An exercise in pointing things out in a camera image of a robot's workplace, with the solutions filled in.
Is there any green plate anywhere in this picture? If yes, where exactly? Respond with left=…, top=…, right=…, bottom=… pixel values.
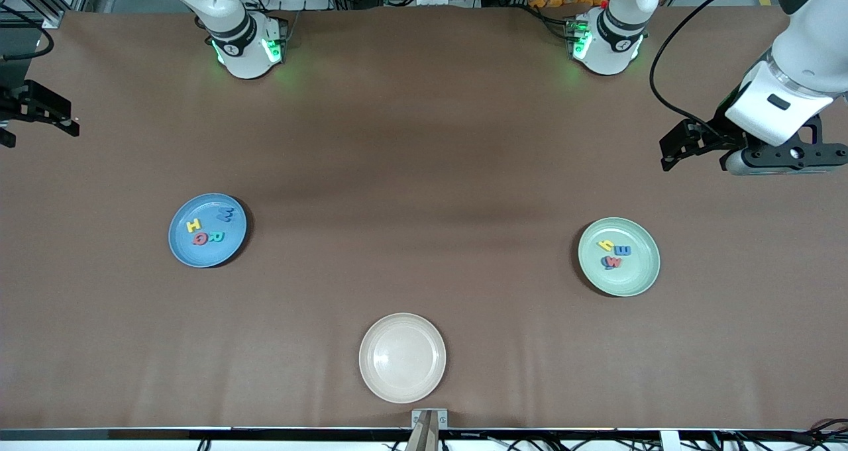
left=578, top=217, right=661, bottom=298

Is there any blue plate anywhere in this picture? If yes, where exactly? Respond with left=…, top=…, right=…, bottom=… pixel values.
left=168, top=193, right=248, bottom=269

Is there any cream plate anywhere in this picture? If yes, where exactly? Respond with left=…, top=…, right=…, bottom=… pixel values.
left=358, top=313, right=447, bottom=404

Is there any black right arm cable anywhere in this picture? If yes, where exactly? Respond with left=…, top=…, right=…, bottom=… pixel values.
left=0, top=4, right=55, bottom=62

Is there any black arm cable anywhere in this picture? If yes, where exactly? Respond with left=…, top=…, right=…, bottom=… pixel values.
left=0, top=4, right=55, bottom=62
left=649, top=0, right=774, bottom=137

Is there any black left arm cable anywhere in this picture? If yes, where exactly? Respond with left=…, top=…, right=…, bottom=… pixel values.
left=649, top=0, right=774, bottom=137

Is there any aluminium frame profile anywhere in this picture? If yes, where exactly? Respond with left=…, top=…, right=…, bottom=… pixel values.
left=0, top=0, right=87, bottom=29

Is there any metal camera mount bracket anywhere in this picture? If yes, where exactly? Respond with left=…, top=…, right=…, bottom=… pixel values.
left=411, top=408, right=449, bottom=451

